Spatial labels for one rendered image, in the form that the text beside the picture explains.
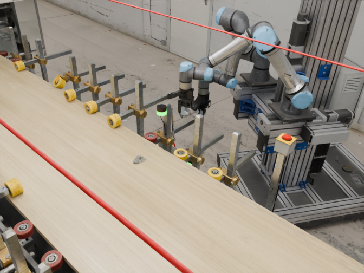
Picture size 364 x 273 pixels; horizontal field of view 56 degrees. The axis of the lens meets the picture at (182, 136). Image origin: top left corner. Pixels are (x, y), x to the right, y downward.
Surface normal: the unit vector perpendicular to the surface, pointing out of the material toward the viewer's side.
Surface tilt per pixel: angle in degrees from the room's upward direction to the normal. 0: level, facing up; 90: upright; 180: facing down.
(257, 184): 0
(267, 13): 90
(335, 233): 0
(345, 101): 90
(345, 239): 0
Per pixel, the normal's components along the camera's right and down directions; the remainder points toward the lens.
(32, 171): 0.04, -0.83
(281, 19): -0.73, 0.36
